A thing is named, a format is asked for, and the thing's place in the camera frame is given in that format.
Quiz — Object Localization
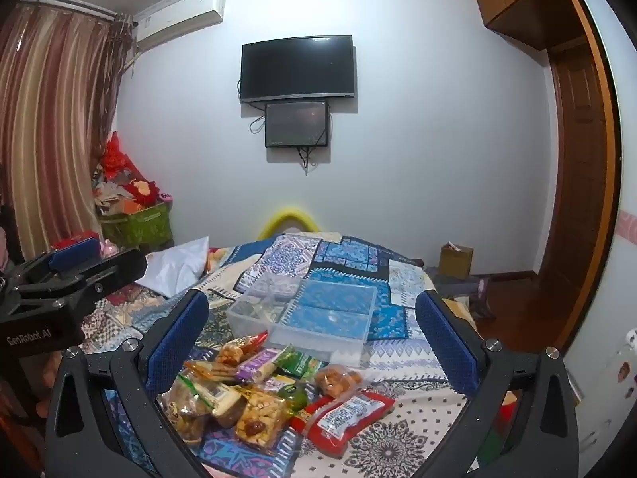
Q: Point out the clear plastic storage box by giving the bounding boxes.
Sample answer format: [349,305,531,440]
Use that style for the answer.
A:
[271,278,380,365]
[226,273,305,338]

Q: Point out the black cable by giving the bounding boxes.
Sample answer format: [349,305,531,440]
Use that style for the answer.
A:
[296,145,320,176]

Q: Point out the clear packet of brown nuts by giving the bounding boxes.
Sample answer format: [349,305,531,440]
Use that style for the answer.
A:
[158,388,210,446]

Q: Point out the white pillow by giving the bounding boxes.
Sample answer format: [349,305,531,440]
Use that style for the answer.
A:
[144,236,211,296]

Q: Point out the green pea snack packet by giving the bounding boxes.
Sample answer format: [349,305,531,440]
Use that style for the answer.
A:
[271,343,326,379]

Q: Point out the white air conditioner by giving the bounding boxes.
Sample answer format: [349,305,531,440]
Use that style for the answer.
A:
[133,0,226,53]

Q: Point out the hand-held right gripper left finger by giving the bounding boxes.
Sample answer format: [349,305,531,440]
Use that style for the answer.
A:
[42,288,220,478]

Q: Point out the black wall television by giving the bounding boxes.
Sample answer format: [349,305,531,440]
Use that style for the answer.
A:
[239,35,356,104]

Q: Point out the red plush toys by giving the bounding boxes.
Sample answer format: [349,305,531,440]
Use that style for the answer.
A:
[92,132,172,210]

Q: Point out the brown wooden door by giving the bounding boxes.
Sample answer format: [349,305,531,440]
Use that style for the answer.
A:
[537,47,614,354]

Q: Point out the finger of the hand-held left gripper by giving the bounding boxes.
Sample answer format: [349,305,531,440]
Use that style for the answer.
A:
[15,247,149,310]
[10,237,103,286]

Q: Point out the red coated peanut packet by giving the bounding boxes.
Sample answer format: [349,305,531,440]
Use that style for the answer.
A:
[215,331,270,366]

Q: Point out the patterned patchwork bedspread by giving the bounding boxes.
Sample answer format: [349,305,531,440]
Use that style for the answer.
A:
[80,231,503,478]

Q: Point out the striped brown curtain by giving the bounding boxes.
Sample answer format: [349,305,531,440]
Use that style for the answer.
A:
[0,0,136,260]

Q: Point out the green trim nut packet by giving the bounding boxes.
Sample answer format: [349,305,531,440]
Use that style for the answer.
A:
[172,374,247,426]

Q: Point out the small black monitor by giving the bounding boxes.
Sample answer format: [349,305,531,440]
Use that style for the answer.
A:
[264,100,331,149]

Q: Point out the small cardboard box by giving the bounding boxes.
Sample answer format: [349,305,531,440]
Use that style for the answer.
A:
[439,241,475,280]

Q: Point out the large red snack packet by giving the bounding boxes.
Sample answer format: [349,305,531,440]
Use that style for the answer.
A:
[289,391,396,459]

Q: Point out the clear packet of orange snacks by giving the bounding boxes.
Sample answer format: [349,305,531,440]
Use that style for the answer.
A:
[315,364,366,399]

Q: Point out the biscuit stick packet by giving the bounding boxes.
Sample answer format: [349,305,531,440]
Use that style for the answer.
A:
[234,388,294,454]

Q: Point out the wooden overhead cabinet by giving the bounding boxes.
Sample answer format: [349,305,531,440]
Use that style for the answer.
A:
[473,0,589,51]

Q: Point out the orange wafer packet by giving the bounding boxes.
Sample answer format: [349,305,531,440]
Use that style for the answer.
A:
[179,358,240,382]

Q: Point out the green storage box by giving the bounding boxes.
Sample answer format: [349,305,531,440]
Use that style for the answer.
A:
[97,199,175,251]

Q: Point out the yellow foam tube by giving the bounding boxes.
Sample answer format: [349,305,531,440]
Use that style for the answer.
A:
[258,205,320,240]

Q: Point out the purple label snack packet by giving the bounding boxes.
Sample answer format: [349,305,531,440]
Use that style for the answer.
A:
[235,347,282,384]

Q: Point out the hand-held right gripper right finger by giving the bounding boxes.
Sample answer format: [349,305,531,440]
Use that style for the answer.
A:
[414,289,582,478]

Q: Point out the lime green jelly cup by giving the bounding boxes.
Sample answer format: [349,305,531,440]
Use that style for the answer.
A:
[276,381,312,411]

